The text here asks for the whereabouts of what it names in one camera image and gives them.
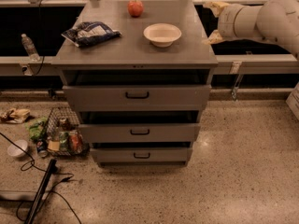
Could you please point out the white box at right edge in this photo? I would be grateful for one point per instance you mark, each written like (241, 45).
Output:
(293, 101)

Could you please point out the grey drawer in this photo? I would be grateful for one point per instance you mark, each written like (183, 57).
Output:
(134, 133)
(121, 155)
(137, 98)

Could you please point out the crumpled brown snack bag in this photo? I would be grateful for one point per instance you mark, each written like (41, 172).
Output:
(15, 115)

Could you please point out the red apple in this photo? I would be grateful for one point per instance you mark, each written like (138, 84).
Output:
(135, 8)

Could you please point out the brown can in basket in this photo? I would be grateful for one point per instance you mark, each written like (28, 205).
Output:
(64, 123)

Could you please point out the blue white chip bag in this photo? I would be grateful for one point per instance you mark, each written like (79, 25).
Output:
(90, 33)

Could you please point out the top grey drawer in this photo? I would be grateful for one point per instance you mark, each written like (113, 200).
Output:
(137, 98)

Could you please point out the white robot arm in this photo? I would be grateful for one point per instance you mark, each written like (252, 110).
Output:
(276, 22)

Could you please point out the grey drawer cabinet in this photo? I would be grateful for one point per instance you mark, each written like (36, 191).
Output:
(133, 60)

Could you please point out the bottom grey drawer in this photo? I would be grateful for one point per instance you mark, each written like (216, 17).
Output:
(121, 155)

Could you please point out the wire mesh basket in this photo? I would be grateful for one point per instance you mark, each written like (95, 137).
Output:
(53, 130)

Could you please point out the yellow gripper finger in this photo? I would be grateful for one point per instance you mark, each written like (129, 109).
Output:
(214, 38)
(216, 7)

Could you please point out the red soda can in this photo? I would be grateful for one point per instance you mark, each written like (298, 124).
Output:
(75, 142)

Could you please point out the white paper bowl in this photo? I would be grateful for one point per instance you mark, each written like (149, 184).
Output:
(162, 35)

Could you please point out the blue can on floor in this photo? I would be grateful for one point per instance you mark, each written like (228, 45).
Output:
(42, 148)

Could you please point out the yellow sponge block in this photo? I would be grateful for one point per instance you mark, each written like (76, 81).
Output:
(54, 145)

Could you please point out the black bar on floor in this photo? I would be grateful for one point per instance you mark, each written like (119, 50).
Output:
(40, 192)

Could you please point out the clear plastic water bottle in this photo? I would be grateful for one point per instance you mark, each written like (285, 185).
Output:
(30, 48)

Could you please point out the green snack bag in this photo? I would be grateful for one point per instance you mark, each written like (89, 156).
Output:
(37, 128)

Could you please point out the green soda can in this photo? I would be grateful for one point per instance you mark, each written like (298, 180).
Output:
(63, 140)

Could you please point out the middle grey drawer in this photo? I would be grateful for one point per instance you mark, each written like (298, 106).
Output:
(134, 133)

